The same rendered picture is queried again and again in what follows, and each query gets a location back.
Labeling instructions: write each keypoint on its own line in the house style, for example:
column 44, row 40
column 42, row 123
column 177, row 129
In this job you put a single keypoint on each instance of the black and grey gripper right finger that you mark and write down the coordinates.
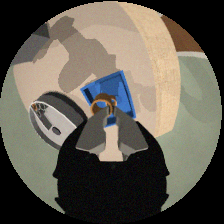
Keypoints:
column 135, row 138

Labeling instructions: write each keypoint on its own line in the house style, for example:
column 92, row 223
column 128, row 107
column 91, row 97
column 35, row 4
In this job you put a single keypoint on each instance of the blue open crate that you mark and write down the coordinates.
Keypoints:
column 115, row 85

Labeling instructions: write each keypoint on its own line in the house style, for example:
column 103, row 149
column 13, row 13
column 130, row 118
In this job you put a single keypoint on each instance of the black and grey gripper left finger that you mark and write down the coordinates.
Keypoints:
column 89, row 137

